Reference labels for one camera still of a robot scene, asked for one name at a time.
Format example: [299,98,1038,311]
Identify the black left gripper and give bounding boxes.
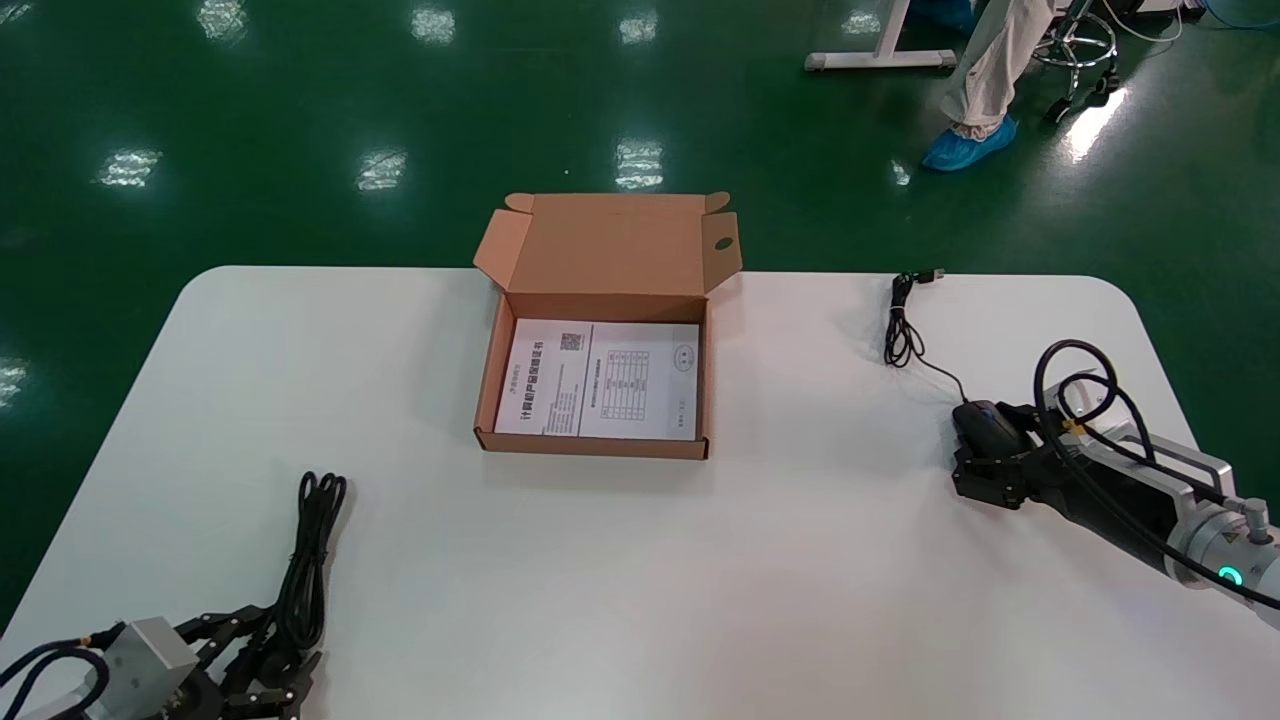
[150,605,321,720]

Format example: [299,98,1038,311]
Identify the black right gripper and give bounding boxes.
[950,403,1181,576]

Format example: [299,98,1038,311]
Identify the black wired computer mouse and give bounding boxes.
[884,267,1023,459]

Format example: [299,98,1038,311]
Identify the thick black power cable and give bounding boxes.
[225,472,348,691]

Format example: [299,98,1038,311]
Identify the open brown cardboard box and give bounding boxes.
[473,192,743,461]

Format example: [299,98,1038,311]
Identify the person leg beige trousers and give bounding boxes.
[940,0,1056,136]

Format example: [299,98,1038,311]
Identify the white printed paper sheet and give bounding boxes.
[494,318,700,441]

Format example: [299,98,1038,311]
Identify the chrome stool base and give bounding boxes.
[1030,0,1121,126]

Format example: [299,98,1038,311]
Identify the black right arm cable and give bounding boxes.
[1033,340,1280,609]

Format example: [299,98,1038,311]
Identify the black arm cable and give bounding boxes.
[1033,340,1280,609]
[0,625,126,720]

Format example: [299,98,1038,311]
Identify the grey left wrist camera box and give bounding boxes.
[95,617,201,717]

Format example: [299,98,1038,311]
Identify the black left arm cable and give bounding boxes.
[0,625,126,720]

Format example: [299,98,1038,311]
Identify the white desk leg frame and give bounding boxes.
[805,0,958,72]

